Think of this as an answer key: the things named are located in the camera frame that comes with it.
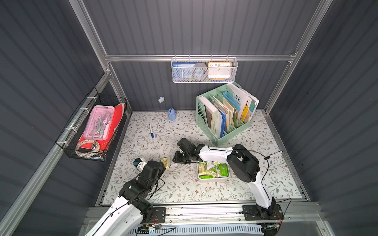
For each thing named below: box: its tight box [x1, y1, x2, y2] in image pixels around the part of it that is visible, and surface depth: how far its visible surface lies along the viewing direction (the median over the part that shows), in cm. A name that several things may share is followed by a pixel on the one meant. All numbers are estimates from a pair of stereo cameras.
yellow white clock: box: [207, 61, 233, 79], surface depth 90 cm
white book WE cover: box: [226, 83, 249, 119], surface depth 98 cm
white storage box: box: [196, 160, 231, 183], surface depth 86 cm
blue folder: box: [218, 110, 227, 138], surface depth 91 cm
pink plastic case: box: [83, 105, 115, 141], surface depth 74 cm
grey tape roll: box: [191, 62, 208, 81], surface depth 89 cm
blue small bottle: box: [157, 96, 177, 121], surface depth 113 cm
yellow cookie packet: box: [160, 157, 170, 171], surface depth 92 cm
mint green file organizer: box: [195, 82, 253, 147], surface depth 96 cm
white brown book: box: [199, 95, 219, 136], surface depth 91 cm
